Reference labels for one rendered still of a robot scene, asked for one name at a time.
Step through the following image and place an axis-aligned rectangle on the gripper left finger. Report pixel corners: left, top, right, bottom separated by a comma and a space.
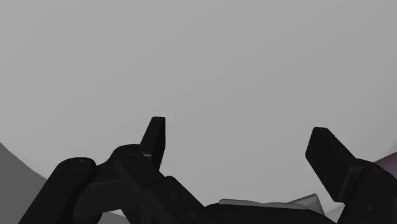
18, 116, 215, 224

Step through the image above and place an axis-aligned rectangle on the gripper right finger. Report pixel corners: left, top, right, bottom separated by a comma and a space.
305, 127, 397, 224

